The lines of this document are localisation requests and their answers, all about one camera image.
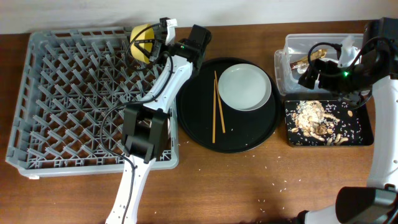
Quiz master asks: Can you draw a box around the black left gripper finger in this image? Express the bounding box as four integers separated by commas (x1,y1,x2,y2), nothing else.
136,39,155,45
134,43,153,62

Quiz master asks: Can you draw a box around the yellow bowl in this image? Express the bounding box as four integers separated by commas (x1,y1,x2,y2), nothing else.
130,24,154,64

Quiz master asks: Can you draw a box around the gold snack wrapper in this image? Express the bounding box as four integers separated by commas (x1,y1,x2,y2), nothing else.
290,49,328,70

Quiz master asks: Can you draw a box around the pale grey plate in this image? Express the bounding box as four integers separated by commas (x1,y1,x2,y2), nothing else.
218,63,272,111

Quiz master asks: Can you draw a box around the wooden chopstick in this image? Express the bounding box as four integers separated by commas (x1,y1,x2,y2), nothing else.
214,71,226,134
212,79,216,144

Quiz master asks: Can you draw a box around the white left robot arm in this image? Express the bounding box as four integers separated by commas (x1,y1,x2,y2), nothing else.
106,23,212,223

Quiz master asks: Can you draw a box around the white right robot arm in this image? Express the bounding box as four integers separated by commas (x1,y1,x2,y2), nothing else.
294,17,397,223

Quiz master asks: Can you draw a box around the clear plastic waste bin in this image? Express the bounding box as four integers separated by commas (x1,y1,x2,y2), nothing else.
274,34,349,96

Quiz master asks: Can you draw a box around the black rectangular waste tray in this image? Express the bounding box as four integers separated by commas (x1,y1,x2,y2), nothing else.
284,100,374,146

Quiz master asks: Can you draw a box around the grey dishwasher rack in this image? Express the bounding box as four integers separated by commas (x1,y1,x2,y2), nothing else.
6,27,162,179

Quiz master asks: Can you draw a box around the food scraps pile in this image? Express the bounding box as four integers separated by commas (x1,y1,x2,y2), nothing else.
288,100,349,146

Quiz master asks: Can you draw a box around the round black tray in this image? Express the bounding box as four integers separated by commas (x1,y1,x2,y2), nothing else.
177,57,282,153

